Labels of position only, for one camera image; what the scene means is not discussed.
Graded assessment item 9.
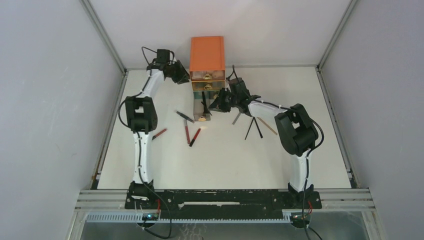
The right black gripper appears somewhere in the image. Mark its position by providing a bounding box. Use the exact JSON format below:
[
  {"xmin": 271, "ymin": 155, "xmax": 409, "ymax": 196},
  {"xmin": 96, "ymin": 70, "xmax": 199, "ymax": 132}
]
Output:
[{"xmin": 208, "ymin": 87, "xmax": 240, "ymax": 113}]

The clear drawer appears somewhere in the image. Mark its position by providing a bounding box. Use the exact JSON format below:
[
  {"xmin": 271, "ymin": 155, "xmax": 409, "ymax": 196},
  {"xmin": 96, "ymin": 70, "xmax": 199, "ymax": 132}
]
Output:
[
  {"xmin": 209, "ymin": 90, "xmax": 221, "ymax": 101},
  {"xmin": 190, "ymin": 70, "xmax": 225, "ymax": 81},
  {"xmin": 191, "ymin": 80, "xmax": 226, "ymax": 92},
  {"xmin": 193, "ymin": 91, "xmax": 214, "ymax": 122}
]

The clear top drawer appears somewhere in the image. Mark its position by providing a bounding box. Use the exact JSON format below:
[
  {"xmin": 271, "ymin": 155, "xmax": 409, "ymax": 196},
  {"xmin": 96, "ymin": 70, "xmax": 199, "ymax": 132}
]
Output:
[{"xmin": 190, "ymin": 70, "xmax": 225, "ymax": 81}]

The orange three-drawer organizer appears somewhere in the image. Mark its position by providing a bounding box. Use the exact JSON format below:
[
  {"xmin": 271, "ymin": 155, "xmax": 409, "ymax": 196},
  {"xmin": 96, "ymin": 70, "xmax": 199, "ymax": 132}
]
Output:
[{"xmin": 189, "ymin": 35, "xmax": 226, "ymax": 100}]

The wooden handle brush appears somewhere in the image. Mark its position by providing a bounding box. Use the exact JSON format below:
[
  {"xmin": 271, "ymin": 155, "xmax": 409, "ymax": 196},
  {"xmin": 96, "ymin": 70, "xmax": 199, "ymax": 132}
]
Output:
[{"xmin": 257, "ymin": 117, "xmax": 278, "ymax": 136}]

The red lipstick black cap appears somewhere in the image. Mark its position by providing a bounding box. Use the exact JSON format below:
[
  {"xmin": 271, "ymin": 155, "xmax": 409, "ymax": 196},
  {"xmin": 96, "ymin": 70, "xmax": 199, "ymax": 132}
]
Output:
[{"xmin": 189, "ymin": 128, "xmax": 202, "ymax": 147}]

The black powder brush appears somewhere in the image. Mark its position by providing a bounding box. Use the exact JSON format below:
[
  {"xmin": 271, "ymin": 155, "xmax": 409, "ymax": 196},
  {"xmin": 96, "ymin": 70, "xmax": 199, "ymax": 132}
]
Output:
[{"xmin": 201, "ymin": 91, "xmax": 212, "ymax": 117}]

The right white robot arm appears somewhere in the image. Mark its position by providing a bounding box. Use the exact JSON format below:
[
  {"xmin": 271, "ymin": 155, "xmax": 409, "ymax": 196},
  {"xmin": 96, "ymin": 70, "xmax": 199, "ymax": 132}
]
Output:
[{"xmin": 209, "ymin": 78, "xmax": 324, "ymax": 208}]

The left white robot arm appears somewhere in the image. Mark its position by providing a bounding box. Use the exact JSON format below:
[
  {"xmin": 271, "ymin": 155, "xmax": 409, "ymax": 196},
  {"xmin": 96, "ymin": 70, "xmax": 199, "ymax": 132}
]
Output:
[{"xmin": 123, "ymin": 49, "xmax": 189, "ymax": 209}]

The grey silver pencil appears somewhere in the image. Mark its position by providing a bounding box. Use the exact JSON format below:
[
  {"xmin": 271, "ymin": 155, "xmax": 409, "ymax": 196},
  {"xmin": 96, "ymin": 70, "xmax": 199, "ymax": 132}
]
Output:
[{"xmin": 232, "ymin": 112, "xmax": 241, "ymax": 125}]

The black thin brush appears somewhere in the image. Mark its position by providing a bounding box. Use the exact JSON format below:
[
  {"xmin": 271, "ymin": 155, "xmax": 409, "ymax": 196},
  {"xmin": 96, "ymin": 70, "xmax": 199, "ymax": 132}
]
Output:
[
  {"xmin": 253, "ymin": 117, "xmax": 263, "ymax": 139},
  {"xmin": 244, "ymin": 117, "xmax": 255, "ymax": 140}
]

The dark concealer stick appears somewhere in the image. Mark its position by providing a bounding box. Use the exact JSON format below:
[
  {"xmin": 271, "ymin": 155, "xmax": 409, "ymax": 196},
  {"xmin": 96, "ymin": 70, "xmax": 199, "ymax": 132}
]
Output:
[{"xmin": 176, "ymin": 111, "xmax": 195, "ymax": 124}]

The pink lip gloss tube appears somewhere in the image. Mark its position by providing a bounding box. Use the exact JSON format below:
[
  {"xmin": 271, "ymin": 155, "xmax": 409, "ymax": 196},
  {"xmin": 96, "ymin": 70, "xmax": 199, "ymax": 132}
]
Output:
[{"xmin": 183, "ymin": 119, "xmax": 191, "ymax": 145}]

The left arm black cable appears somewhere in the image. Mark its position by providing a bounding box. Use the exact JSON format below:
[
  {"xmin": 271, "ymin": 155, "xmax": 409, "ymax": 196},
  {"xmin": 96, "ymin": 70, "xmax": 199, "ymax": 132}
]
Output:
[{"xmin": 117, "ymin": 46, "xmax": 173, "ymax": 240}]

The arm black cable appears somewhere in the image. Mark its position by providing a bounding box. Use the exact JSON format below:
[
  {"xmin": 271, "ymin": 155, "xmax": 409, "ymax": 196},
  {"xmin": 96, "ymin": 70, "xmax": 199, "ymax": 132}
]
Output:
[
  {"xmin": 117, "ymin": 46, "xmax": 173, "ymax": 240},
  {"xmin": 225, "ymin": 64, "xmax": 326, "ymax": 240}
]

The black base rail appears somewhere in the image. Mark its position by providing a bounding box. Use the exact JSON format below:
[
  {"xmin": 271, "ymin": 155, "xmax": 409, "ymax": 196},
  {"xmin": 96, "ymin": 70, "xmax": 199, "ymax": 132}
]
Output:
[{"xmin": 124, "ymin": 189, "xmax": 323, "ymax": 221}]

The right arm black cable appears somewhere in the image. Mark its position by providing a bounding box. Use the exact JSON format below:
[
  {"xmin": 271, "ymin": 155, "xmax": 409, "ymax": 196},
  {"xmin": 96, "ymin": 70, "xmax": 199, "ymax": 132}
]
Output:
[{"xmin": 225, "ymin": 64, "xmax": 326, "ymax": 240}]

